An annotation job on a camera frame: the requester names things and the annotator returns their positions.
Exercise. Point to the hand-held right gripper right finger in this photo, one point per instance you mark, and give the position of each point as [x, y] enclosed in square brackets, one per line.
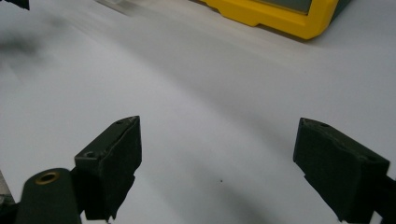
[339, 171]

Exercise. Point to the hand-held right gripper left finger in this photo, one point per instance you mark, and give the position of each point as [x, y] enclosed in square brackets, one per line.
[112, 168]

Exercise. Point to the yellow black organizer case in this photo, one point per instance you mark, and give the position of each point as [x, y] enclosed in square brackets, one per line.
[280, 15]

